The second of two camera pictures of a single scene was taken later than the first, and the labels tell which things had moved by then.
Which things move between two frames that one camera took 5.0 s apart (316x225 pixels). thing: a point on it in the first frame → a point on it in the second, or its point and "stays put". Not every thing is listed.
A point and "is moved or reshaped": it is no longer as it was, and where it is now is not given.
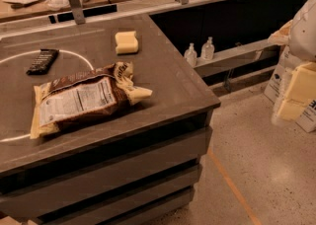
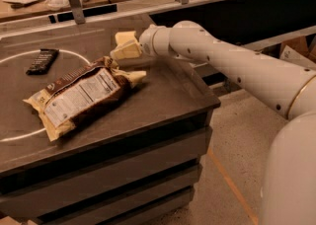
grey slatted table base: [136, 176] stays put
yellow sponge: [126, 42] stays put
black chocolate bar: [43, 62] stays put
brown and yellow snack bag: [74, 98] is moved or reshaped
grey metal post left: [74, 1] stays put
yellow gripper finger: [302, 86] → [129, 50]
